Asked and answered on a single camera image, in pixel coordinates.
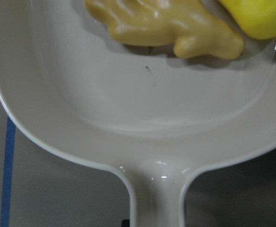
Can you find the yellow toy corn piece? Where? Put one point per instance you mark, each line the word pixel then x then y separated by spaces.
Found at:
pixel 256 18

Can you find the tan toy ginger root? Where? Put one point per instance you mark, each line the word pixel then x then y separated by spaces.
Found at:
pixel 186 24

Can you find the beige plastic dustpan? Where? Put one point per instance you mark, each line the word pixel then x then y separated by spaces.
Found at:
pixel 155 121

